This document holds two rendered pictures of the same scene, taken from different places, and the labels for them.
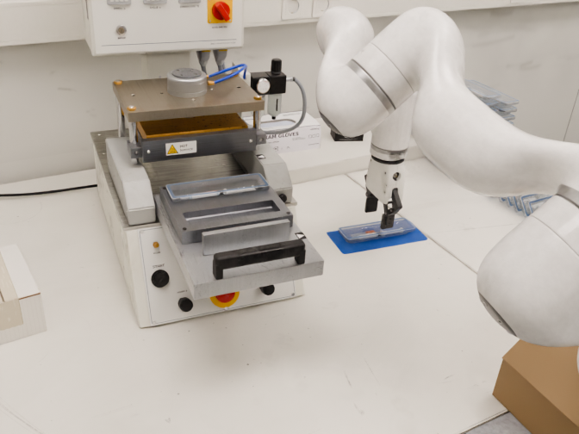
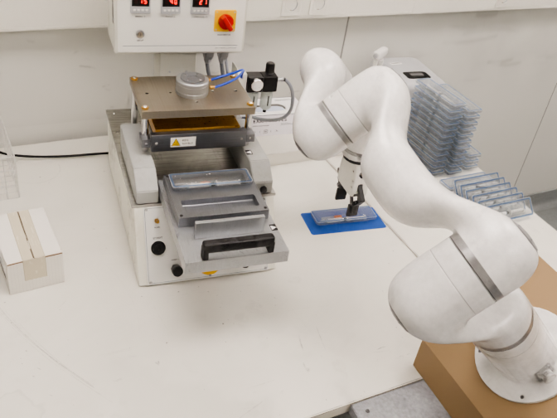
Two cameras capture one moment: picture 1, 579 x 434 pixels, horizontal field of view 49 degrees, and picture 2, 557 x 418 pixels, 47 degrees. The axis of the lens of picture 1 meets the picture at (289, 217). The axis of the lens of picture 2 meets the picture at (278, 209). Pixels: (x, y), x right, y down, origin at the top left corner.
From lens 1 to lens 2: 0.32 m
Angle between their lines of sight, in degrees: 5
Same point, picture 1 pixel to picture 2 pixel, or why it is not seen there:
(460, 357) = (394, 332)
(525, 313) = (414, 320)
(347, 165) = not seen: hidden behind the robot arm
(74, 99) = (93, 75)
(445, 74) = (389, 128)
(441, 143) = (378, 183)
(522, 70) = (502, 65)
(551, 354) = not seen: hidden behind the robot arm
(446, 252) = (399, 240)
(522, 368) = (435, 347)
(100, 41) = (122, 42)
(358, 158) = not seen: hidden behind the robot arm
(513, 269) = (410, 289)
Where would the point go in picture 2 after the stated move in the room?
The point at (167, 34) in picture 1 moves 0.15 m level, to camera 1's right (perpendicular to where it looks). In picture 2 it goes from (178, 39) to (238, 49)
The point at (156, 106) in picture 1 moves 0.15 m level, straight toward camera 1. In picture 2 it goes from (165, 106) to (165, 139)
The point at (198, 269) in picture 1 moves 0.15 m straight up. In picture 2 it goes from (190, 250) to (194, 188)
